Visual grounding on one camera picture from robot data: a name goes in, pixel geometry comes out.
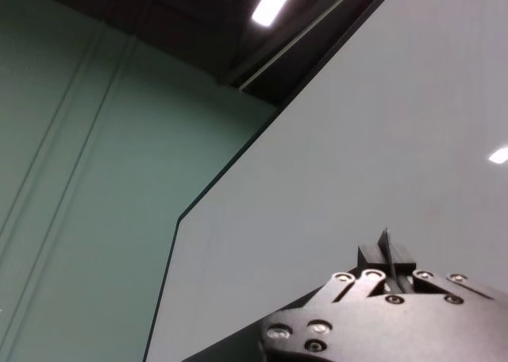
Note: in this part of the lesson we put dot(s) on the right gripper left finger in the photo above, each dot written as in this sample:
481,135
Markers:
369,266

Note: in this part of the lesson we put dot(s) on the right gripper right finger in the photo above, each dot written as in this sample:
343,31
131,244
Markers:
402,260

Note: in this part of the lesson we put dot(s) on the black AI robotics poster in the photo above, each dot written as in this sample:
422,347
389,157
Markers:
242,344

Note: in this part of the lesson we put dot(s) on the white ceiling light bar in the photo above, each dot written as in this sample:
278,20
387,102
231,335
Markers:
274,2

